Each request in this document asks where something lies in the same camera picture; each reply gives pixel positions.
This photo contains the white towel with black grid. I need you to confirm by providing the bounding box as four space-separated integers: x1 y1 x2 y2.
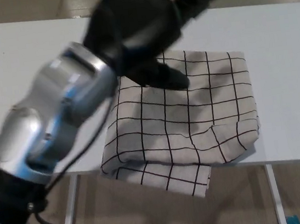
86 41 269 211

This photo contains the white table leg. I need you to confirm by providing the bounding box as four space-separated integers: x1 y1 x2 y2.
54 174 87 224
264 162 288 224

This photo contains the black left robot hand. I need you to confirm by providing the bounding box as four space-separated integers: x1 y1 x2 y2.
77 0 252 102

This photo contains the teal object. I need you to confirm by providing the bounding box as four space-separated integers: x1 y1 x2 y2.
285 215 300 224

